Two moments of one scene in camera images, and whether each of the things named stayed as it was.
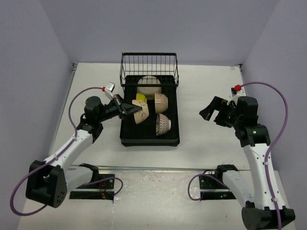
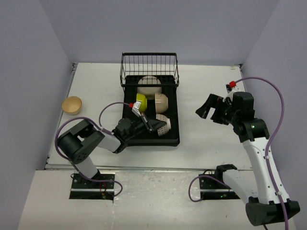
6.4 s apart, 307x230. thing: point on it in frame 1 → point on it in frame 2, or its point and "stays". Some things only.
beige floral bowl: (141, 115) → (71, 105)
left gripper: (122, 107) → (155, 124)
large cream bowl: (149, 91) stays
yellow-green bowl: (141, 97) stays
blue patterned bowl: (163, 124) stays
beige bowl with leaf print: (161, 102) stays
